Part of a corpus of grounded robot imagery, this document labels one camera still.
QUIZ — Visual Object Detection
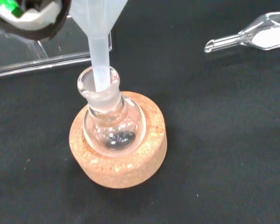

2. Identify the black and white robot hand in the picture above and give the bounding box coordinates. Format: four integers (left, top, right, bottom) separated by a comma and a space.
0, 0, 72, 42

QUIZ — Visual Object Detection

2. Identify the clear funnel stand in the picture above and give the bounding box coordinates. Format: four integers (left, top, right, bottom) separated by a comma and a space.
0, 22, 113, 80

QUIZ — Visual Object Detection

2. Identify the round-bottom glass flask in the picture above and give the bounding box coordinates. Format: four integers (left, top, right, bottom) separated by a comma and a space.
77, 66, 147, 155

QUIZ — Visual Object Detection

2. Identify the glass weighing funnel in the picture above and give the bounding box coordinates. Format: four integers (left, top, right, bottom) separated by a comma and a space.
203, 11, 280, 53

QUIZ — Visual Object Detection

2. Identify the black cloth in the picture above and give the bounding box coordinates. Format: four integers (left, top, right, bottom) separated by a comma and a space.
0, 0, 280, 224

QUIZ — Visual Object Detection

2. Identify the cork ring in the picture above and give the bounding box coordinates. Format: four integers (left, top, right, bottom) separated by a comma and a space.
68, 91, 168, 189

